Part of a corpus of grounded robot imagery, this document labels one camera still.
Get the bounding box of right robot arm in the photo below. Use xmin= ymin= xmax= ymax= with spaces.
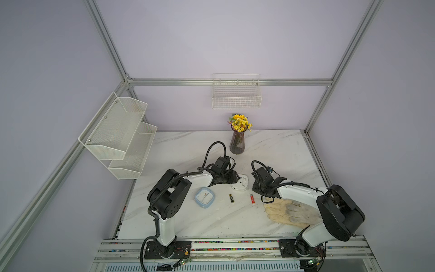
xmin=252 ymin=164 xmax=365 ymax=248

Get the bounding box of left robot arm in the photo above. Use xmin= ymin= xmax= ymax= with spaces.
xmin=147 ymin=156 xmax=244 ymax=248

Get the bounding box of light blue alarm clock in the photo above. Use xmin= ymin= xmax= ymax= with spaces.
xmin=194 ymin=187 xmax=215 ymax=209

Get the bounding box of dark glass vase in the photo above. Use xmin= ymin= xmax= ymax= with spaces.
xmin=230 ymin=128 xmax=245 ymax=155

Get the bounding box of cream work glove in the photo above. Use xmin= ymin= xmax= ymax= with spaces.
xmin=264 ymin=198 xmax=322 ymax=229

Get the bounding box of yellow flower bouquet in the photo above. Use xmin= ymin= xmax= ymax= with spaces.
xmin=228 ymin=114 xmax=253 ymax=133

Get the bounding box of white two-tier mesh shelf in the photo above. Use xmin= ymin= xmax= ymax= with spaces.
xmin=78 ymin=93 xmax=157 ymax=180

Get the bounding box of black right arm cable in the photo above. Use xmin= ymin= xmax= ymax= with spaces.
xmin=251 ymin=160 xmax=273 ymax=204

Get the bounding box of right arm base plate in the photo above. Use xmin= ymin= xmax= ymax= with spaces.
xmin=278 ymin=239 xmax=325 ymax=258

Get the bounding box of white wire wall basket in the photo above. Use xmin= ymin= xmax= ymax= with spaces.
xmin=211 ymin=73 xmax=262 ymax=109

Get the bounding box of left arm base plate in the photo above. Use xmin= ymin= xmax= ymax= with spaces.
xmin=143 ymin=239 xmax=192 ymax=260

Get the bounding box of aluminium frame profile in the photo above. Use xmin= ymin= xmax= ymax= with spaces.
xmin=0 ymin=0 xmax=385 ymax=259

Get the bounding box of aluminium front rail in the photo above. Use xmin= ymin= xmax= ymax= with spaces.
xmin=90 ymin=236 xmax=381 ymax=272

